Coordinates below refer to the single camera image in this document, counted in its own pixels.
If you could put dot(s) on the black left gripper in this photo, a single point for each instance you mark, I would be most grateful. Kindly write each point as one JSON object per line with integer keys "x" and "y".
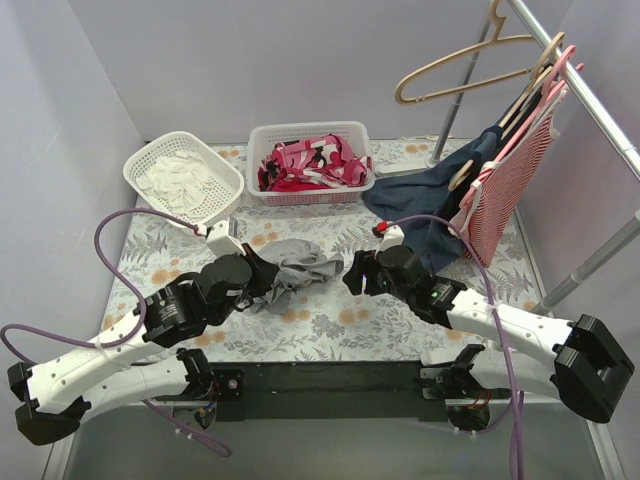
{"x": 265, "y": 273}

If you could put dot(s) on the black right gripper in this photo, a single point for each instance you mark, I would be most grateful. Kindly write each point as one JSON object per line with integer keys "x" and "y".
{"x": 368, "y": 273}

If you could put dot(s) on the grey tank top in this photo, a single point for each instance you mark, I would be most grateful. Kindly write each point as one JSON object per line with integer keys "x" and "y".
{"x": 301, "y": 263}

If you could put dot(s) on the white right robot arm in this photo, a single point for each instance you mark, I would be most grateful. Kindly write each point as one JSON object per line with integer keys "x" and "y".
{"x": 583, "y": 364}

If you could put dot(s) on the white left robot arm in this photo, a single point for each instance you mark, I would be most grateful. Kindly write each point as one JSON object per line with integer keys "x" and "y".
{"x": 140, "y": 357}

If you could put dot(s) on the red white striped top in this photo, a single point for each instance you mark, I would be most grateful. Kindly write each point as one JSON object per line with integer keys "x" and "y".
{"x": 483, "y": 225}

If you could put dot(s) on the pink hanger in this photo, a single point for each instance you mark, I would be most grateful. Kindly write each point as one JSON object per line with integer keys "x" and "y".
{"x": 524, "y": 125}

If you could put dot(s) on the beige hanger on rack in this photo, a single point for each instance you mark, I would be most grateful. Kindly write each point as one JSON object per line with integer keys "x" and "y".
{"x": 538, "y": 74}

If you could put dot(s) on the navy blue hanging garment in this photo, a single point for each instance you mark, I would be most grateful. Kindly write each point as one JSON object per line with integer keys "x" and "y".
{"x": 426, "y": 206}

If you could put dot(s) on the pink patterned clothes pile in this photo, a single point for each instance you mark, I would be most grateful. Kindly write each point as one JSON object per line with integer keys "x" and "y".
{"x": 326, "y": 162}

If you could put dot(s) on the white cloth in basket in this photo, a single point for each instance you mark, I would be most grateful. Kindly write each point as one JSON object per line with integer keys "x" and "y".
{"x": 178, "y": 181}

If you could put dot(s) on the white oval perforated basket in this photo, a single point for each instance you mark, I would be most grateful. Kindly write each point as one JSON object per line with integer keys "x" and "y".
{"x": 222, "y": 196}

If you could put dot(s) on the white rectangular laundry basket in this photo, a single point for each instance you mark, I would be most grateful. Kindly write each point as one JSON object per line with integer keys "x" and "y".
{"x": 261, "y": 143}

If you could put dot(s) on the metal clothes rack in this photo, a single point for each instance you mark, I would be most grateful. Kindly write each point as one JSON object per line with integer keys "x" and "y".
{"x": 489, "y": 36}

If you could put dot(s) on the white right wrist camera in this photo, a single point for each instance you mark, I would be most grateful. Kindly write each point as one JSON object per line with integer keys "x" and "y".
{"x": 390, "y": 235}

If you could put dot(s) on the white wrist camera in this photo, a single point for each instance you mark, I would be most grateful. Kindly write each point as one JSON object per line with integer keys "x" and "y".
{"x": 390, "y": 235}
{"x": 221, "y": 238}

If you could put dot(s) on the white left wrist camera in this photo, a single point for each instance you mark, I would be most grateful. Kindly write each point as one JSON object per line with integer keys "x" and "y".
{"x": 221, "y": 238}

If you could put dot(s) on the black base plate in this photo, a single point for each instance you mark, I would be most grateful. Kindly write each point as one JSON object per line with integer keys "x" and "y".
{"x": 332, "y": 390}

